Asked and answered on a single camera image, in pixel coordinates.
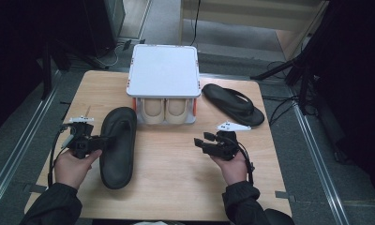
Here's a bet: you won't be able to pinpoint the cream clog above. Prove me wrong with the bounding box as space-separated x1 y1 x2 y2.
140 97 167 126
164 97 190 125

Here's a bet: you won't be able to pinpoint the left hand-held gripper black cable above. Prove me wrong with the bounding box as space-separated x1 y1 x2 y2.
47 123 78 188

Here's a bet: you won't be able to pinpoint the beige wooden platform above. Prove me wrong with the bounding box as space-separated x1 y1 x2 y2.
179 0 329 61

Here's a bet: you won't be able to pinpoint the dark cabinet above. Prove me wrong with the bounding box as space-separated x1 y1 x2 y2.
82 0 127 59

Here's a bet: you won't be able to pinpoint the dark curtain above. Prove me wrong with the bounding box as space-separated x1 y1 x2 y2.
0 0 86 140
301 0 375 201

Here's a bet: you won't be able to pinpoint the person's dark trouser leg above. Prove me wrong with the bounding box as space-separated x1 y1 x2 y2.
263 208 296 225

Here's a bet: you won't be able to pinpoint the metal floor rail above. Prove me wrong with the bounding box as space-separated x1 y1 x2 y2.
287 85 351 225
0 69 64 218

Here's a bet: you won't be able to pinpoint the grey tape piece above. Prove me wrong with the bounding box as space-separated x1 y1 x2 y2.
23 183 50 195
275 190 297 203

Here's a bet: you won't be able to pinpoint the white shoe rack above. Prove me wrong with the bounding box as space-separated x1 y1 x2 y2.
126 43 203 126

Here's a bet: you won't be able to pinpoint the right hand-held gripper black cable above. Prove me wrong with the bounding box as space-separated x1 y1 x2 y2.
234 141 256 188

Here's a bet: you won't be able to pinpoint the black flip-flop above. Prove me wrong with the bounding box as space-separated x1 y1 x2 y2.
202 82 266 128
98 106 139 190

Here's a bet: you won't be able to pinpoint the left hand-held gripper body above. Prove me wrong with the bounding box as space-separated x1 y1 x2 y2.
61 115 104 159

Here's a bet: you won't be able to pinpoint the black tripod stand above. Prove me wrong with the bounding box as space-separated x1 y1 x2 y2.
250 46 321 115

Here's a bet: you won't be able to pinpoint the hand-held gripper black cable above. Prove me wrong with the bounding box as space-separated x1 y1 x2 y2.
234 141 256 188
47 123 78 188

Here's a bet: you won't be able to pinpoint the person's right hand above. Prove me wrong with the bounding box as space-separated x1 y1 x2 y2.
210 151 249 188

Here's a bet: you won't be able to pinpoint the hanging black cable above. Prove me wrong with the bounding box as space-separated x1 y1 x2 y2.
189 0 203 47

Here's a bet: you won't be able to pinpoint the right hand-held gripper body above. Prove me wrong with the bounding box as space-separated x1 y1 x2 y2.
207 121 252 162

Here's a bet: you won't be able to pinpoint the person's left hand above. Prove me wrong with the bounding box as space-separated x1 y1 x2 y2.
53 148 103 191

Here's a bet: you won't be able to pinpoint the black metal stand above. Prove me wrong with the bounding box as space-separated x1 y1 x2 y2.
39 40 109 101

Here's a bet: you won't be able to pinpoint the black floor cables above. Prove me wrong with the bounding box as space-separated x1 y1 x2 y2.
262 60 303 127

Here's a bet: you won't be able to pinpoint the white floor cable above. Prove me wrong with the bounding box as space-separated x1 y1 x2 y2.
93 43 121 69

